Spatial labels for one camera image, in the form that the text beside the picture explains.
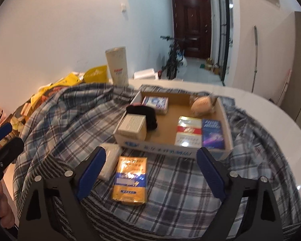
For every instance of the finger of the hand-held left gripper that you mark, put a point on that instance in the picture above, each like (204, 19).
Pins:
(1, 131)
(11, 148)

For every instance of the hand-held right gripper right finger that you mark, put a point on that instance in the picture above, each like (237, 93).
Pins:
(210, 174)

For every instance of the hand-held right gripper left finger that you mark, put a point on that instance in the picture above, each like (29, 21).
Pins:
(90, 174)

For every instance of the gold blue pack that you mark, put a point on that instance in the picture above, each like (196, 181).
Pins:
(130, 180)

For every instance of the shallow cardboard box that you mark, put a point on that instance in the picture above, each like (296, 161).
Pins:
(165, 128)

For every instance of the black plush with pink bow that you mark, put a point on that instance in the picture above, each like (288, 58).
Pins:
(145, 113)

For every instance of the person's left hand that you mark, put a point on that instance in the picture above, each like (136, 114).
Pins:
(6, 213)

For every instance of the white tissue pack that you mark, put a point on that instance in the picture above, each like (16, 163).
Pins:
(111, 158)

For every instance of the dark blue pack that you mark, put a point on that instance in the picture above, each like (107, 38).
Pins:
(213, 135)

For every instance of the red white pack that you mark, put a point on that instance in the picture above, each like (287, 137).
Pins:
(188, 130)

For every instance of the blue grey plaid cloth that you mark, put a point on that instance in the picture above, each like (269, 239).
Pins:
(65, 130)

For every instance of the white printed small box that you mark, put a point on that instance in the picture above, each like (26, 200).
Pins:
(131, 125)

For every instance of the bread bun in plastic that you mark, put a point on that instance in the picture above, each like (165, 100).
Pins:
(202, 106)

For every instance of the black orange snack packet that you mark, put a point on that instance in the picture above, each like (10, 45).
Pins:
(55, 90)

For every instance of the yellow black snack packet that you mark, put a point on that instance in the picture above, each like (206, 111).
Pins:
(67, 79)

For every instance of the blue white small box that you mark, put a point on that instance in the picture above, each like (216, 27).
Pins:
(155, 103)

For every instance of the yellow plastic bag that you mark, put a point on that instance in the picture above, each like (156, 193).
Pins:
(96, 74)

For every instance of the small cardboard box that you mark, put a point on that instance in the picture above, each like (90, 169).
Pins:
(210, 60)
(216, 69)
(208, 67)

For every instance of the cream patterned tumbler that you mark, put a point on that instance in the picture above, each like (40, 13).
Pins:
(117, 65)

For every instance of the white plastic bag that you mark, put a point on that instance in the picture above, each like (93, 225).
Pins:
(183, 62)

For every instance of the small white foam box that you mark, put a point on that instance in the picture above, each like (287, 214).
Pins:
(144, 72)

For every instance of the white pink pole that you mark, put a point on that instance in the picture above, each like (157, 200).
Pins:
(286, 82)

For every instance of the black bicycle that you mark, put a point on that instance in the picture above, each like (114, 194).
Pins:
(173, 60)

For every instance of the long thin curved stick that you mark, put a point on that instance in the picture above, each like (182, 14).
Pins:
(255, 55)

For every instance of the black framed glass partition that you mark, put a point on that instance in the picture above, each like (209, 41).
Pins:
(224, 30)

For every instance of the dark brown door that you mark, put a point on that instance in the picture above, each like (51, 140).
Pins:
(190, 25)

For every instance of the white light switch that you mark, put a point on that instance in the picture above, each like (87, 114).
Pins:
(123, 7)

